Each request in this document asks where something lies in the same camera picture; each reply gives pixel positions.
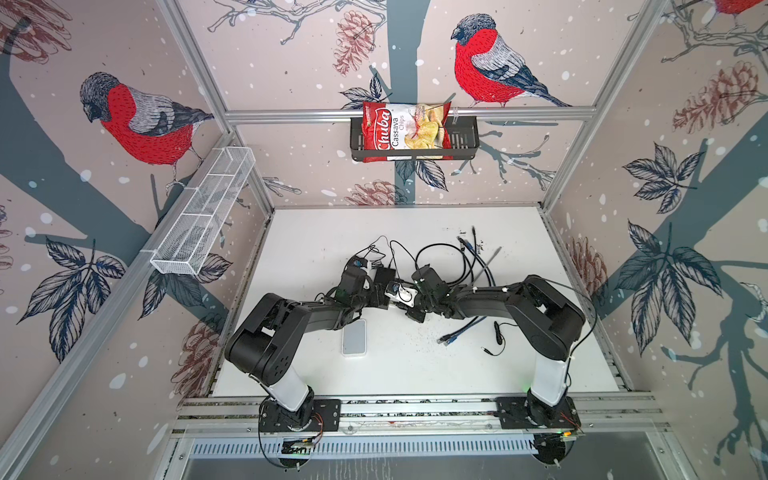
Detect black network switch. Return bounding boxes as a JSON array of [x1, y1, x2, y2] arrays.
[[373, 267, 396, 294]]

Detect black ethernet cable loop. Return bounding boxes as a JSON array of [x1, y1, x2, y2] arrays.
[[413, 242, 475, 286]]

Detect thin black power cord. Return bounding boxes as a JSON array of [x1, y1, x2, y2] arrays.
[[353, 235, 418, 271]]

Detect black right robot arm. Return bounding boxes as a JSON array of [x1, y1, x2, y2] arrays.
[[412, 266, 586, 408]]

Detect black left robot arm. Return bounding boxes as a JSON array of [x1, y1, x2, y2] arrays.
[[224, 256, 396, 424]]

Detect white grey flat device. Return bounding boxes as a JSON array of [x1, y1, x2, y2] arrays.
[[341, 319, 367, 357]]

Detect red cassava chips bag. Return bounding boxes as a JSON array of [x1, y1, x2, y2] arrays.
[[361, 102, 451, 163]]

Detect blue ethernet cable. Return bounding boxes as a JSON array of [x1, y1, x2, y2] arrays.
[[436, 236, 499, 346]]

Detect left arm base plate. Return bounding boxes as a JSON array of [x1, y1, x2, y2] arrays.
[[259, 399, 341, 433]]

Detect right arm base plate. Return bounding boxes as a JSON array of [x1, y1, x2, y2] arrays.
[[495, 395, 581, 431]]

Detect black wire wall basket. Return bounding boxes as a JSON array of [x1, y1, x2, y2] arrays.
[[350, 116, 479, 163]]

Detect white mesh wall shelf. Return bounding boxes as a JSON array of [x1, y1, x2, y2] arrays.
[[151, 146, 255, 276]]

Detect aluminium front rail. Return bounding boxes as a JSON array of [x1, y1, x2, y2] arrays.
[[169, 391, 672, 438]]

